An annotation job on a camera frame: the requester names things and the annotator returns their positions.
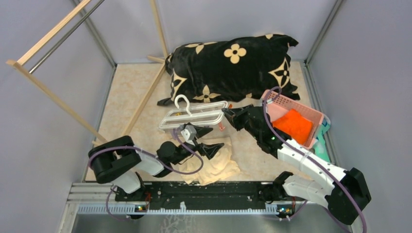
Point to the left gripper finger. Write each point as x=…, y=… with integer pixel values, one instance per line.
x=209, y=151
x=201, y=131

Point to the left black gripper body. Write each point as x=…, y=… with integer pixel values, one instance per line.
x=193, y=147

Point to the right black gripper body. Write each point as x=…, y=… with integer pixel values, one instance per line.
x=241, y=121

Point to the white clip hanger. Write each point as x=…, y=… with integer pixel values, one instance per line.
x=203, y=115

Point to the cream boxer underwear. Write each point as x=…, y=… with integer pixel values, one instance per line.
x=220, y=167

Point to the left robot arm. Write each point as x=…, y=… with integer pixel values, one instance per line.
x=113, y=162

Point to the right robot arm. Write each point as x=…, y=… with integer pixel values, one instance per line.
x=344, y=193

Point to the orange underwear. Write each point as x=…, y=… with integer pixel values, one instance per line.
x=294, y=125

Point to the orange clothespin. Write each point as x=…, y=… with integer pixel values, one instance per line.
x=221, y=126

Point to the pink plastic basket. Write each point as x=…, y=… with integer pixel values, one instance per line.
x=282, y=104

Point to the black floral pillow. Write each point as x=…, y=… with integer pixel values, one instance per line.
x=231, y=70

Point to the metal rack rod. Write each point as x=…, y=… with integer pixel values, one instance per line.
x=65, y=36

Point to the wooden drying rack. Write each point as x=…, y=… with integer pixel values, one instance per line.
x=77, y=72

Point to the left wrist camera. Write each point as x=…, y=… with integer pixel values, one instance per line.
x=188, y=132

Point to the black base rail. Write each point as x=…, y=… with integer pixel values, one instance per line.
x=215, y=198

